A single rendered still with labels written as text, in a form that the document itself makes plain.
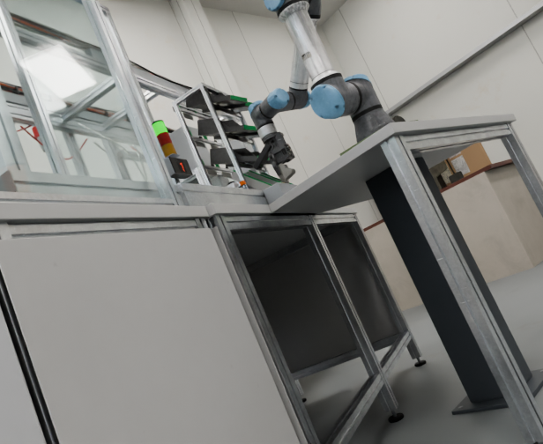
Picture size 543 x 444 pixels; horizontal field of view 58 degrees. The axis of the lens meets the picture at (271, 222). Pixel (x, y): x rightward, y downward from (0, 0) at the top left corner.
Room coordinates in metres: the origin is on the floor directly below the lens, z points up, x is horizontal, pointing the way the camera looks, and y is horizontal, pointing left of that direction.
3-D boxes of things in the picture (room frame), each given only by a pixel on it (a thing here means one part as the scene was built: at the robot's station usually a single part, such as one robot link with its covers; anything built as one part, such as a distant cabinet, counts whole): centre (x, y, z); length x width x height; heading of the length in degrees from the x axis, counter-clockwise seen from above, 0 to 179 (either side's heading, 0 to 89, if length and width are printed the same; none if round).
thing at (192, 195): (1.71, 0.04, 0.91); 0.89 x 0.06 x 0.11; 158
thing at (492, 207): (5.40, -1.23, 0.46); 2.68 x 0.90 x 0.92; 46
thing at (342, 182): (1.77, -0.44, 0.84); 0.90 x 0.70 x 0.03; 136
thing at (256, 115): (1.92, -0.13, 1.28); 0.09 x 0.08 x 0.11; 40
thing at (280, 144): (1.92, -0.14, 1.12); 0.09 x 0.08 x 0.12; 68
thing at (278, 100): (1.85, -0.21, 1.28); 0.11 x 0.11 x 0.08; 40
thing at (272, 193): (1.86, -0.09, 0.93); 0.21 x 0.07 x 0.06; 158
